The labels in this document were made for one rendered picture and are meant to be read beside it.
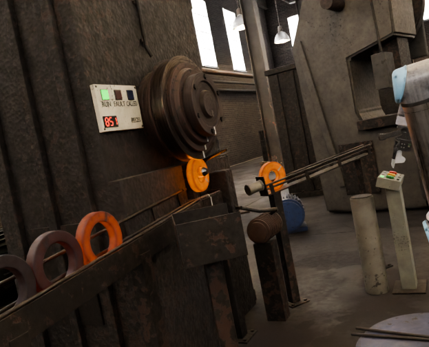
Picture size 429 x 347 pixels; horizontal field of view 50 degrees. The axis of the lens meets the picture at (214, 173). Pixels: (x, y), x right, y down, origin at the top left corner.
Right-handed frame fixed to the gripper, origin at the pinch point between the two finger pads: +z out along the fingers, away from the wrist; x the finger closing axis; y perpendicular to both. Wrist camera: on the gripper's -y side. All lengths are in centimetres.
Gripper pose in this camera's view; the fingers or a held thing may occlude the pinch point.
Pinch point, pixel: (392, 165)
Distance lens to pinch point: 246.2
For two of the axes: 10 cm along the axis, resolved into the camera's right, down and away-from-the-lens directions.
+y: 8.9, 2.0, -4.1
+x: 4.4, -1.5, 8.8
